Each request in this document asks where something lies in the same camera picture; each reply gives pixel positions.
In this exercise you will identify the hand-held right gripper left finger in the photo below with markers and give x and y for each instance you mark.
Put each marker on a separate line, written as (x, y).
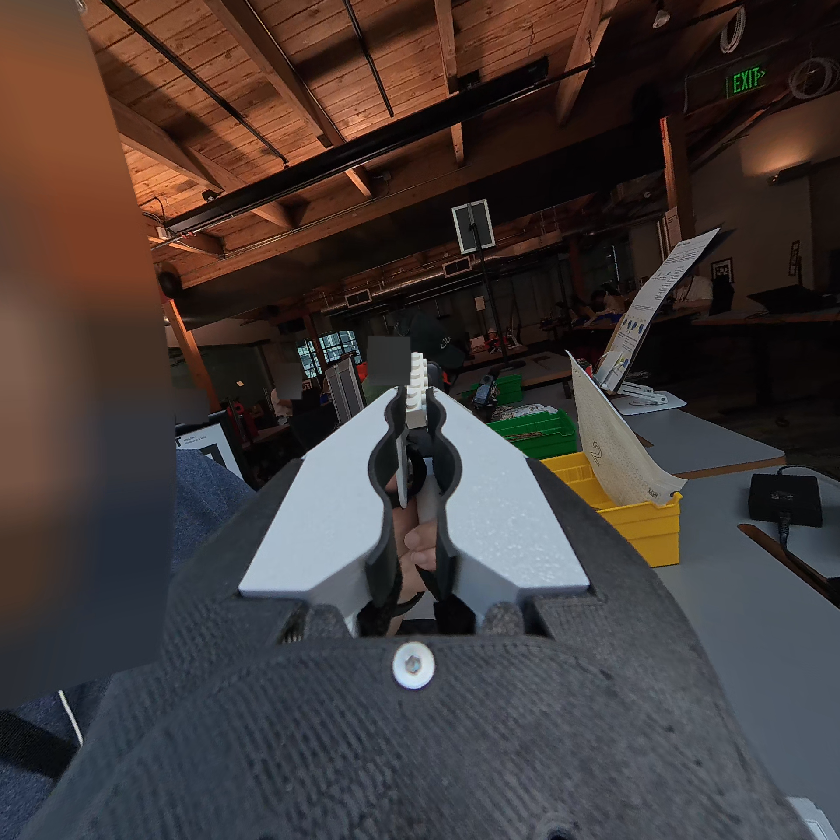
(308, 518)

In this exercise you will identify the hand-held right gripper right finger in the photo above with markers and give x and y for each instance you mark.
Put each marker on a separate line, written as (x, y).
(518, 518)

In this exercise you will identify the white lego brick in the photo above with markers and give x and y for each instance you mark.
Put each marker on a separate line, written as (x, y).
(417, 394)

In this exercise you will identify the person's left hand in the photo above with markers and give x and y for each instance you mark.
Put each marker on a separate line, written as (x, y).
(420, 548)

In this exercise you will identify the green plastic bin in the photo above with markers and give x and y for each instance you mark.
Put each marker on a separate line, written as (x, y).
(508, 387)
(531, 436)

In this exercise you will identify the person's blue shirt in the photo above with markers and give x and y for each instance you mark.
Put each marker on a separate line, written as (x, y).
(210, 499)

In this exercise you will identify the yellow plastic bin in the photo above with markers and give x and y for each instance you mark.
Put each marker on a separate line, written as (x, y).
(630, 531)

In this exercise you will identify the white marker tag sign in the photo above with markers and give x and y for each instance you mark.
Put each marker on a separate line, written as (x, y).
(210, 453)

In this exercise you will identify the grey framed panel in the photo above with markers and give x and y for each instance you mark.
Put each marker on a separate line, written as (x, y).
(346, 394)

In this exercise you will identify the white sheet stand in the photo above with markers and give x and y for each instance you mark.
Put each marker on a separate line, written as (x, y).
(646, 397)

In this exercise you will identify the black adapter box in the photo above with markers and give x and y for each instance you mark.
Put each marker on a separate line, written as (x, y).
(784, 499)

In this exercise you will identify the printed instruction sheet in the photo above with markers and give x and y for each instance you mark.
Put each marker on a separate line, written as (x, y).
(669, 282)

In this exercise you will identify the white light panel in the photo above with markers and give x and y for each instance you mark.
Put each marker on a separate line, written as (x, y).
(472, 226)

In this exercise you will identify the black ceiling heater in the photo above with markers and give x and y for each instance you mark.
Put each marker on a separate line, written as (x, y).
(394, 134)

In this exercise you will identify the green exit sign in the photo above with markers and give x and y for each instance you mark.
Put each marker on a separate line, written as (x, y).
(745, 82)

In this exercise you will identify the wall lamp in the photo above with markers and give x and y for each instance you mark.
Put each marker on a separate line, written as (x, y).
(787, 174)

